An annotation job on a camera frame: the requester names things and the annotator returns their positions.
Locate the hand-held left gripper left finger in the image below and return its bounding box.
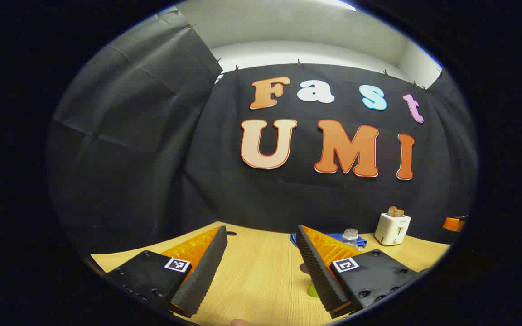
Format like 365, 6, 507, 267
106, 225, 228, 319

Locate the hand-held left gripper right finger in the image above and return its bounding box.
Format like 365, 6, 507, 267
295, 225, 430, 319

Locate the water bottle with white label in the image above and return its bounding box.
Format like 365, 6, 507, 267
307, 228, 361, 298

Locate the blue folded towel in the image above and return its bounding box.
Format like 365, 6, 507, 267
290, 233, 368, 249

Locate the cream white toaster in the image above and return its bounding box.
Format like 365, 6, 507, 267
374, 212, 411, 247

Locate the black backdrop cloth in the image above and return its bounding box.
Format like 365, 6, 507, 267
46, 9, 479, 254

